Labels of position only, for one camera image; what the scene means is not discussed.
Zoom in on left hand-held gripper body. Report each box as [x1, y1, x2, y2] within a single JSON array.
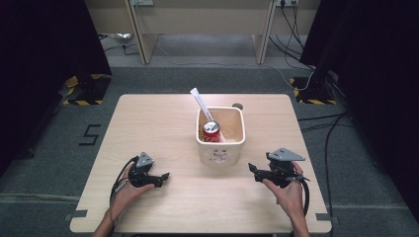
[[127, 151, 156, 189]]

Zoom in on red soda can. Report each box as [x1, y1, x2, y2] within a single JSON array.
[[202, 119, 221, 143]]

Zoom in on person's left hand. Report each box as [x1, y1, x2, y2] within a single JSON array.
[[108, 167, 156, 220]]

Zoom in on black floor cables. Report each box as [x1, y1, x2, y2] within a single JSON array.
[[296, 111, 350, 218]]

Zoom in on cream square plastic bin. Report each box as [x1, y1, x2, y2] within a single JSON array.
[[196, 106, 247, 167]]

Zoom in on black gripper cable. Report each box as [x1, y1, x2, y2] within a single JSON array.
[[109, 155, 139, 228], [295, 176, 311, 219]]

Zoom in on person's right hand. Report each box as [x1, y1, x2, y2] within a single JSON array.
[[262, 161, 306, 219]]

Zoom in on yellow-black striped stand base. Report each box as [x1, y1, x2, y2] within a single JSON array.
[[61, 74, 112, 107], [289, 76, 339, 106]]

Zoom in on thin black floor cable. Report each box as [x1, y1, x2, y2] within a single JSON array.
[[98, 34, 140, 56]]

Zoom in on black curtain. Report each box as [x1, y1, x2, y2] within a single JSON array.
[[0, 0, 112, 177], [298, 0, 419, 225]]

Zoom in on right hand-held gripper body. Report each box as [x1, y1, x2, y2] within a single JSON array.
[[265, 147, 311, 190]]

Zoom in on crumpled silver foil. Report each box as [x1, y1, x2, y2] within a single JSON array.
[[110, 32, 133, 44]]

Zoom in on white wall socket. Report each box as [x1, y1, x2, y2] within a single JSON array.
[[274, 0, 299, 8]]

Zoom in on light wooden desk panel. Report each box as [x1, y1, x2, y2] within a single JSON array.
[[124, 0, 159, 65], [251, 0, 278, 65]]

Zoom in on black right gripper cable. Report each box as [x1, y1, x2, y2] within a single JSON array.
[[295, 176, 311, 219]]

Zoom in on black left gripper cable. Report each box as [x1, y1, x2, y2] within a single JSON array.
[[109, 155, 139, 228]]

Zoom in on black cable bundle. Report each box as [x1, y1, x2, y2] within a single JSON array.
[[268, 3, 315, 71]]

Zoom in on white paper-wrapped straw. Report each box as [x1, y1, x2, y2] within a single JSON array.
[[189, 87, 228, 143]]

